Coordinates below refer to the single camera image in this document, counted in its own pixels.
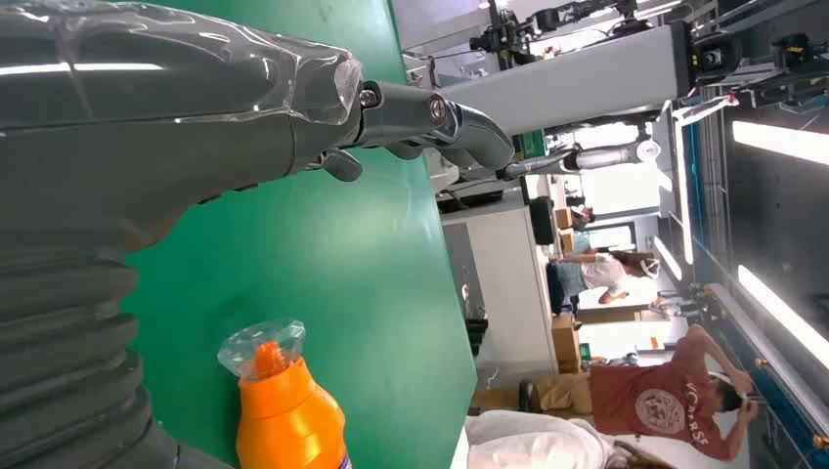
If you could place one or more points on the black camera rig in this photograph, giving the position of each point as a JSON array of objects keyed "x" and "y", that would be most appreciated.
[{"x": 511, "y": 29}]

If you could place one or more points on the white machine with column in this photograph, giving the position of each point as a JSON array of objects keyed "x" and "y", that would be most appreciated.
[{"x": 570, "y": 81}]

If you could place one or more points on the white ceiling light strip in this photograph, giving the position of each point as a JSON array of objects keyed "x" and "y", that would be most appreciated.
[
  {"x": 784, "y": 314},
  {"x": 777, "y": 141}
]

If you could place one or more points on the cardboard box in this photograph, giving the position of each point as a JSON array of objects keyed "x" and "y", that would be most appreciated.
[{"x": 565, "y": 343}]

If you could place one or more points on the black chair back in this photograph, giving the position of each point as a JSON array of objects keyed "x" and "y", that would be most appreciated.
[{"x": 543, "y": 220}]

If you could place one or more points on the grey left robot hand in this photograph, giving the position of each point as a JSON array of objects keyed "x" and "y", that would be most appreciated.
[{"x": 162, "y": 116}]

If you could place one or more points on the white cabinet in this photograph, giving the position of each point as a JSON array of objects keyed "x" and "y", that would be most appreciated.
[{"x": 511, "y": 291}]

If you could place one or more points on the orange bottle with clear cap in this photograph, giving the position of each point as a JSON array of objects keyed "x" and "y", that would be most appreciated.
[{"x": 285, "y": 414}]

